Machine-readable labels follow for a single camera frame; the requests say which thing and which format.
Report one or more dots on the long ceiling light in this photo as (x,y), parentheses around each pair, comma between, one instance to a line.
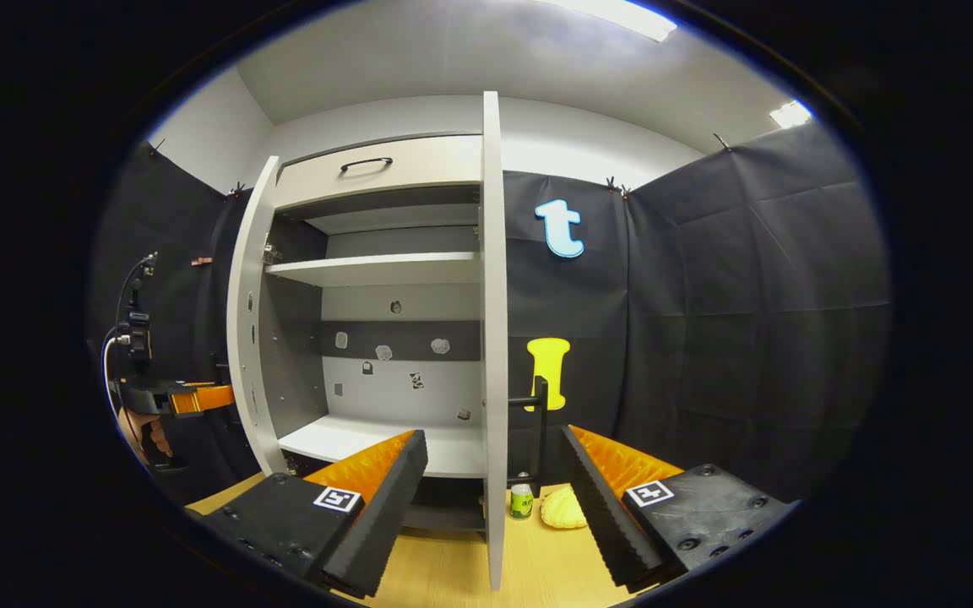
(613,17)

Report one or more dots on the yellow sponge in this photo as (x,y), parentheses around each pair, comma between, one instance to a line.
(562,507)

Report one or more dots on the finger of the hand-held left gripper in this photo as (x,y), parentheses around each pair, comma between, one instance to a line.
(208,397)

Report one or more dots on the beige cabinet drawer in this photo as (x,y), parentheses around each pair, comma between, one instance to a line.
(419,169)

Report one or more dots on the black cloth clip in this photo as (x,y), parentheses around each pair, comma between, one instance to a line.
(617,184)
(155,145)
(236,187)
(721,141)

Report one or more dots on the metal door hinge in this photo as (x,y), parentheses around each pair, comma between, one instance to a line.
(270,252)

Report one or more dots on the black backdrop cloth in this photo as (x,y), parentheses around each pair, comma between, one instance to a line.
(748,338)

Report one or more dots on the green can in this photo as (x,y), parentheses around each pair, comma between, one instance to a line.
(521,502)

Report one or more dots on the grey double-door shoe cabinet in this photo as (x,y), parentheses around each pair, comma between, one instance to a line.
(385,397)

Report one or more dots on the white cabinet shelf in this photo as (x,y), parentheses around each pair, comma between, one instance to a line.
(385,270)
(343,439)

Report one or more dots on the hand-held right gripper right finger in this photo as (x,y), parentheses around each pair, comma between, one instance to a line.
(600,523)

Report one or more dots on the headphone sticker shoe cabinet door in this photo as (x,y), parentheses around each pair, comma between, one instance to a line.
(495,295)

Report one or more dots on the camera sticker shoe cabinet door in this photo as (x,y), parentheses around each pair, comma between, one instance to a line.
(243,338)

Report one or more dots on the small ceiling light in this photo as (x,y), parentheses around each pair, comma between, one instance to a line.
(790,114)

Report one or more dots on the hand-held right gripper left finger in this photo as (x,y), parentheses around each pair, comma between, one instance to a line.
(385,515)

